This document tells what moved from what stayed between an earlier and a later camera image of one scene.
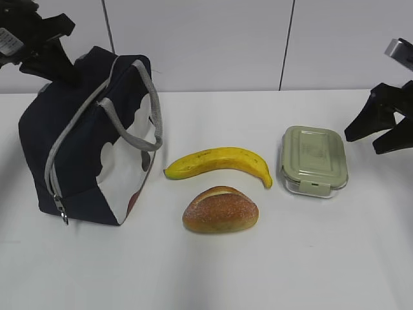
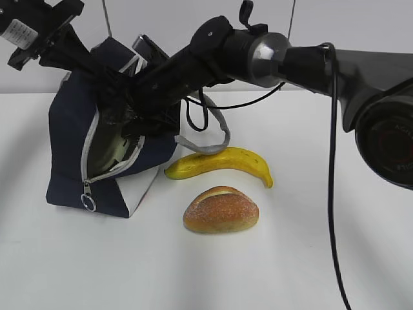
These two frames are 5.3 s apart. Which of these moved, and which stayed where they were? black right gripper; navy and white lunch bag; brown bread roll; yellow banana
Moved: navy and white lunch bag; black right gripper
Stayed: yellow banana; brown bread roll
